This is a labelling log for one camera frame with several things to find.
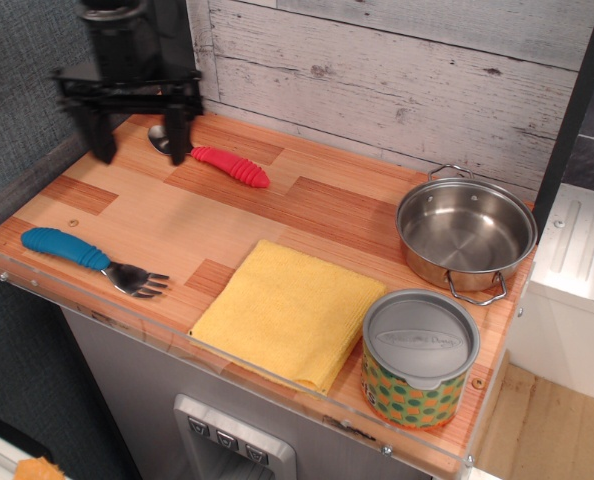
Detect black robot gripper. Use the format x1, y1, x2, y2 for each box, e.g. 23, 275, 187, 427
53, 1, 203, 166

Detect blue handled metal fork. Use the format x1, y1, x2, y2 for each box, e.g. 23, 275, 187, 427
21, 227, 169, 299

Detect yellow folded cloth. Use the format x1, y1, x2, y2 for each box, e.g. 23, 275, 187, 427
191, 240, 387, 394

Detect clear acrylic edge guard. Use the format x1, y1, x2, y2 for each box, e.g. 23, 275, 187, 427
0, 253, 473, 479

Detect silver dispenser panel with buttons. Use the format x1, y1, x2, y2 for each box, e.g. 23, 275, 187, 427
173, 394, 297, 479

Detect small steel pot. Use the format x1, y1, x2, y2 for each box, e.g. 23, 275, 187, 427
395, 164, 538, 306

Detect green orange patterned can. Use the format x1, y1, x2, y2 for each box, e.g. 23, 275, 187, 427
361, 289, 480, 430

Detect orange object at corner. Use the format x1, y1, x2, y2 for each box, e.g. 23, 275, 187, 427
13, 457, 66, 480

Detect white toy sink unit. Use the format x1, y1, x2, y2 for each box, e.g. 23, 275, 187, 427
504, 72, 594, 407

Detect dark left vertical post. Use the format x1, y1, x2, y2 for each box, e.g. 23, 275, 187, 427
152, 0, 196, 70

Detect dark vertical post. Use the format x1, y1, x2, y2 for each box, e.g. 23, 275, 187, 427
532, 27, 594, 241
152, 0, 196, 70

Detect red handled metal spoon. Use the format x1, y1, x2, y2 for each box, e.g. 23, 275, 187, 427
148, 125, 270, 188

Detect dark right vertical post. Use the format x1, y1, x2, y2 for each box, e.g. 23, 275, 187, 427
532, 27, 594, 241

